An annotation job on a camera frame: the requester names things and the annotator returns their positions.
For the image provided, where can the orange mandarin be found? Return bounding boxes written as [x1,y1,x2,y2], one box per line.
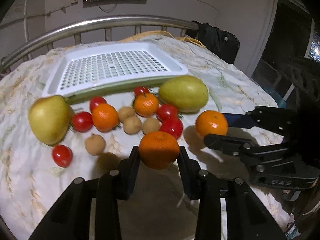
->
[138,131,180,170]
[195,110,228,138]
[92,103,119,132]
[133,93,159,118]

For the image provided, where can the green mango right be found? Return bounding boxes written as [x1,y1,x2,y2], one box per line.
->
[158,75,209,113]

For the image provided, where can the red tomato far left front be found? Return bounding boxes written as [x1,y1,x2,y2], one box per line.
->
[52,145,73,168]

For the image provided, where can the red tomato centre lower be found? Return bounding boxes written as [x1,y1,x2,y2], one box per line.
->
[159,118,183,139]

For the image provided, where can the black backpack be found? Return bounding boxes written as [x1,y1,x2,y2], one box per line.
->
[186,21,240,64]

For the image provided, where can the red tomato centre upper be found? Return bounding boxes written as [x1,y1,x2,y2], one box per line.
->
[156,104,178,122]

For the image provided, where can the floral white bed cloth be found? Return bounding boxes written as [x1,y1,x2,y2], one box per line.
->
[1,35,276,239]

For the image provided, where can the brown longan centre right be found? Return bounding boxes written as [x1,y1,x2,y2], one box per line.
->
[142,118,161,134]

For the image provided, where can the red tomato beside pear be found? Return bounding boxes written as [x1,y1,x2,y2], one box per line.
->
[72,112,93,132]

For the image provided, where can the yellow blanket edge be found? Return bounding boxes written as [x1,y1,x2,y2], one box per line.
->
[120,30,206,48]

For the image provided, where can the yellow-green pear left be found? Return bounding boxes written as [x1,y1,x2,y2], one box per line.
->
[28,95,72,145]

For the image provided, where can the brown longan centre front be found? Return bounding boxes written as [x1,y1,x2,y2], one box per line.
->
[123,116,142,135]

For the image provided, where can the red tomato at tray edge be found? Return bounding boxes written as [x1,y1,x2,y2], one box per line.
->
[133,86,150,98]

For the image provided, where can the red tomato behind left mandarin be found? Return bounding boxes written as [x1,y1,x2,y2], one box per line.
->
[89,96,107,112]

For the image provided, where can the white perforated plastic tray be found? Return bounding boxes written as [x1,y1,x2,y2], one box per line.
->
[42,42,188,98]

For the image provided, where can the steel bed rail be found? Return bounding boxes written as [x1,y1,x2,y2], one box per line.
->
[1,15,199,73]

